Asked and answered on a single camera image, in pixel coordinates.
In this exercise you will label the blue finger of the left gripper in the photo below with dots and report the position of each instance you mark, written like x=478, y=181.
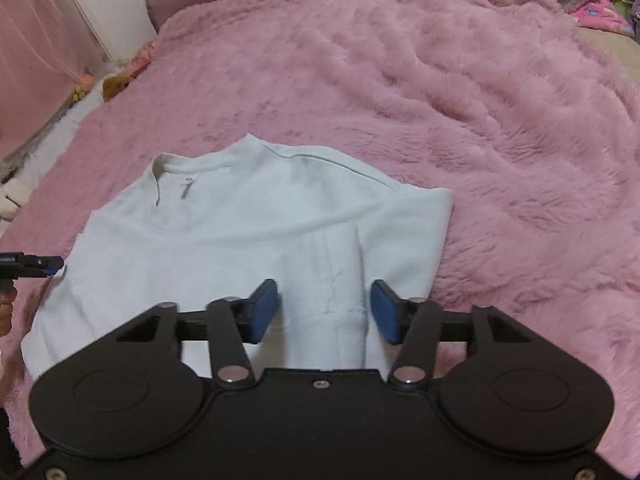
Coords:
x=20, y=265

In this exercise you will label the pink fluffy bed blanket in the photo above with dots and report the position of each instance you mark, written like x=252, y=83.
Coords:
x=533, y=129

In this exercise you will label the brown plush toy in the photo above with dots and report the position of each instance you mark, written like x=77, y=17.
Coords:
x=113, y=85

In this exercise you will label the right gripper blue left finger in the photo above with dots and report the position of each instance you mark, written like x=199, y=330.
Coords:
x=231, y=324

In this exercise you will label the white Nevada long-sleeve shirt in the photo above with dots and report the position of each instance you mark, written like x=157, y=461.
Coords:
x=320, y=223

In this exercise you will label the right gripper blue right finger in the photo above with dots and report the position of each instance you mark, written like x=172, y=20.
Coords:
x=414, y=326

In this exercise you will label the white plush toy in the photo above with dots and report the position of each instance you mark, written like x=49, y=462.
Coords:
x=13, y=196

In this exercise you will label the pink curtain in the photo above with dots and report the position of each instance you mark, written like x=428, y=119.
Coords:
x=47, y=51

